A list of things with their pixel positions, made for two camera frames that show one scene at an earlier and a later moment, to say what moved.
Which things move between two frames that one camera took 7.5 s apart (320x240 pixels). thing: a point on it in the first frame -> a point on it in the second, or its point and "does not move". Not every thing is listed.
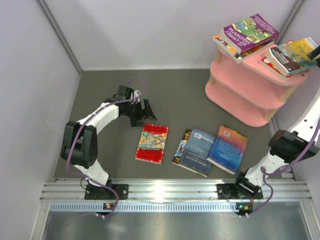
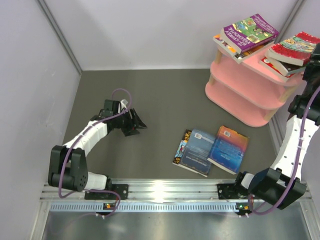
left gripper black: (139, 111) -> (130, 122)
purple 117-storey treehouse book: (248, 34) does not move
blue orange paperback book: (227, 148) does not move
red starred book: (151, 143) -> (289, 54)
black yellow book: (177, 157) does not move
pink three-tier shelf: (248, 91) does not move
